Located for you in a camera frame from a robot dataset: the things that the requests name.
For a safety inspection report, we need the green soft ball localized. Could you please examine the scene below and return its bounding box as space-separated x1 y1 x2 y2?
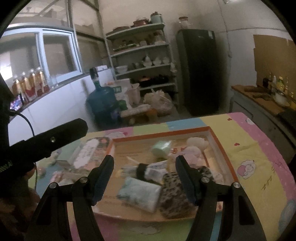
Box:
151 141 172 158

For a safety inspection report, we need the mint green cardboard box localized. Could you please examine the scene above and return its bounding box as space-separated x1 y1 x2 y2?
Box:
54 142 81 169

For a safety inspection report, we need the orange rimmed cardboard tray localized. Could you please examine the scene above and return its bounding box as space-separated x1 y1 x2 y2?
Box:
93 126 237 222

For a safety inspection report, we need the black refrigerator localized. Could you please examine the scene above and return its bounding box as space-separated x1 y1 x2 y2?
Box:
176 29 222 116

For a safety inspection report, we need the brown cardboard wall panel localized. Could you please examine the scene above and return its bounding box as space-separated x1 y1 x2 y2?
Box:
253 35 296 91

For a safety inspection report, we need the white metal shelf rack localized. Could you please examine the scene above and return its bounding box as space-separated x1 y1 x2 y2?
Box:
104 22 179 106

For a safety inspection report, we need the pink white plush toy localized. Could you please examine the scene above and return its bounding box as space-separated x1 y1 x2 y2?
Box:
167 137 209 168

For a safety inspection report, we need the glass jar on refrigerator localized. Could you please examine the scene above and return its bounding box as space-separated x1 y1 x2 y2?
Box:
179 16 190 29

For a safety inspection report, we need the blue water jug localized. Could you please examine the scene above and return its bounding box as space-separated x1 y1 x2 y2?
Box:
86 67 121 130

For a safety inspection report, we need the kitchen counter with bottles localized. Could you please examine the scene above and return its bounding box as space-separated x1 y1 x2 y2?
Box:
229 85 295 163

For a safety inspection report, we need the black cable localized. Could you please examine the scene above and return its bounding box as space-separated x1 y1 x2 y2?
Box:
9 111 38 190

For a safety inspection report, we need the plastic bag of vegetables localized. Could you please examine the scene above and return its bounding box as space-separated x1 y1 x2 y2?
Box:
121 90 175 125

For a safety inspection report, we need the row of drink bottles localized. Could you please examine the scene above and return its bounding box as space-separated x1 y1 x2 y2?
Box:
12 66 50 104

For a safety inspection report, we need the smartphone on windowsill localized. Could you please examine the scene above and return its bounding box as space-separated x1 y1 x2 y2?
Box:
10 93 25 111

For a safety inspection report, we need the sliding glass window frame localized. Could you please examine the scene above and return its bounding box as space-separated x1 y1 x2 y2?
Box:
0 0 107 86

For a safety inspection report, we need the leopard print fabric bow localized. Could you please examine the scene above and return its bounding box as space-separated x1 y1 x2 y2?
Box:
158 165 216 219

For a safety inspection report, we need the floral white box lid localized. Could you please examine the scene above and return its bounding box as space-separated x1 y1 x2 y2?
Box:
71 137 111 172

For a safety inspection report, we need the packaged item with black band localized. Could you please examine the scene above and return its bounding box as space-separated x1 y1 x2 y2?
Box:
116 160 168 185

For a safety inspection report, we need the colourful cartoon play mat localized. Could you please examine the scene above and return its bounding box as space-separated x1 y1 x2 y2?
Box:
28 112 296 241

